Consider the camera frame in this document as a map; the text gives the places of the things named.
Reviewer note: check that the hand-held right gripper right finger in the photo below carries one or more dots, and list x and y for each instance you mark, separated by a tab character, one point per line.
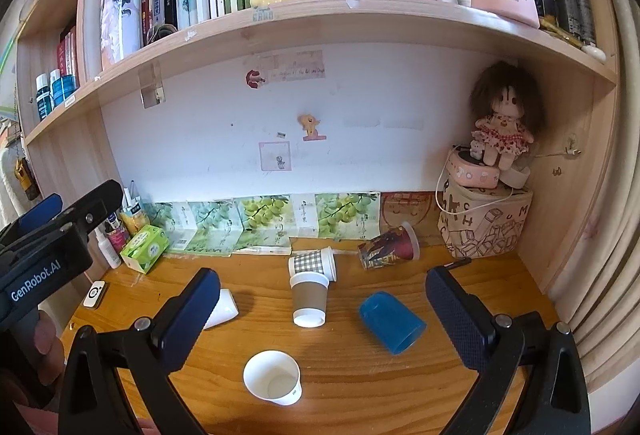
452	315

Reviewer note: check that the dark blue bottle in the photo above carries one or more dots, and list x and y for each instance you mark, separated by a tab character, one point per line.
43	97

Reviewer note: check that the checkered paper cup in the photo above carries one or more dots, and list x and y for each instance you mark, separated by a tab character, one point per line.
310	261

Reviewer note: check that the teal cosmetic jar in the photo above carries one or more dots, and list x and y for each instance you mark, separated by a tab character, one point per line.
63	90

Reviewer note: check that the green tissue box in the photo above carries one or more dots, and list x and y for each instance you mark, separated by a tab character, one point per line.
144	249

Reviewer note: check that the red figure sticker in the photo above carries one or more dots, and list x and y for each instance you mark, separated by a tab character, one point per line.
254	79

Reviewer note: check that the row of black tubes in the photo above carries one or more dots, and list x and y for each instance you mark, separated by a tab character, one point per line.
570	0

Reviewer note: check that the small white holder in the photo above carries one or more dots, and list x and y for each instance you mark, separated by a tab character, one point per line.
516	177

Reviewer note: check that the row of red books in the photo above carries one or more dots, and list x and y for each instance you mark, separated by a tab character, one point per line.
68	57

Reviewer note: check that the grape printed folding card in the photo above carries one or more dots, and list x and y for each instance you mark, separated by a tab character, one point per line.
260	220

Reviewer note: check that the beige curtain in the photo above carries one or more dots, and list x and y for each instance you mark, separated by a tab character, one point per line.
615	215

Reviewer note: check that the brown sleeved paper cup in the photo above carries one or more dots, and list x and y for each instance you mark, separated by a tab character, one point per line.
310	300

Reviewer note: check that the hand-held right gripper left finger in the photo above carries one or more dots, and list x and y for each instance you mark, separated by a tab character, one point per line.
191	315

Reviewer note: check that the small white bottle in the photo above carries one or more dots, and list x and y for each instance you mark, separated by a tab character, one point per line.
109	252

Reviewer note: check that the white printed tumbler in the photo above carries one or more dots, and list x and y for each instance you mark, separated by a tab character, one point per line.
120	15

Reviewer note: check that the pink round box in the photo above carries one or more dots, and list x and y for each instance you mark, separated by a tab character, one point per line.
472	172

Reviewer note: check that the wooden bookshelf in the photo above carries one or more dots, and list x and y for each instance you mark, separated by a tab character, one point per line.
350	22

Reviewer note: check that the brown haired plush doll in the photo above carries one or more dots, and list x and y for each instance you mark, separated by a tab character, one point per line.
505	115

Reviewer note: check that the white paper cup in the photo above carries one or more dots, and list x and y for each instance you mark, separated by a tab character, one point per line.
272	377

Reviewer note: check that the pink square sticker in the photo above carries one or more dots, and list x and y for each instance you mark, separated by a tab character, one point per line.
274	156

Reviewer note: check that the person's left hand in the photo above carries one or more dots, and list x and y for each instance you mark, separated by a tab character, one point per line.
50	350

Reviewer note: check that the small white device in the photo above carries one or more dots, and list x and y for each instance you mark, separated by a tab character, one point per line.
94	294

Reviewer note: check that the printed fabric storage bag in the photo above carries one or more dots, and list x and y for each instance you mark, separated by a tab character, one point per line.
485	225

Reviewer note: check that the orange face card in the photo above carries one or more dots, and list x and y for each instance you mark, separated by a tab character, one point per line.
406	212

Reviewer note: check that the plain white cup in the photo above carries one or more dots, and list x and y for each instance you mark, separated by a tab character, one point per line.
225	307

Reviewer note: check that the blue plastic cup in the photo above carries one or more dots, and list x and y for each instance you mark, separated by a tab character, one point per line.
392	322

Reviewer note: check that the yellow duck sticker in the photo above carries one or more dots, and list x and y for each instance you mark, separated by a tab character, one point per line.
310	125

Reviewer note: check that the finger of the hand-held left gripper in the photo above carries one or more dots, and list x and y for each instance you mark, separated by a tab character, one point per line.
97	202
40	212

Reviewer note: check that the red printed lidded cup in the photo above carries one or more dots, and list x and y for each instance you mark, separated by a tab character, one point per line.
387	247

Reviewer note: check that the clear acrylic hook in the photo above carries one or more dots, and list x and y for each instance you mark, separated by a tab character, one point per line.
151	87

